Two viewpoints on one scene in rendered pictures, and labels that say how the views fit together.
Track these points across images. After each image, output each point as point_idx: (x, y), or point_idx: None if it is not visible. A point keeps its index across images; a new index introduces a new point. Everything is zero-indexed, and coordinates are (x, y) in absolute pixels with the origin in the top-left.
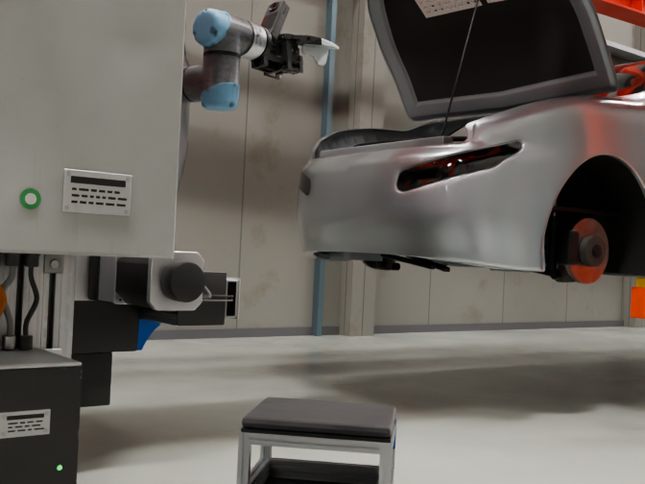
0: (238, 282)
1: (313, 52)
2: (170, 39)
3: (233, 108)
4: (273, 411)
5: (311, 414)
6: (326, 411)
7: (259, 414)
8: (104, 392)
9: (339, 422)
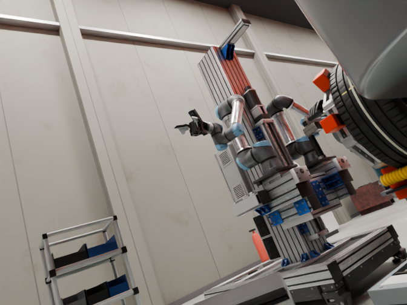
0: (231, 208)
1: (185, 129)
2: (223, 175)
3: (218, 150)
4: (264, 279)
5: (238, 290)
6: (228, 296)
7: (270, 275)
8: (272, 223)
9: (220, 293)
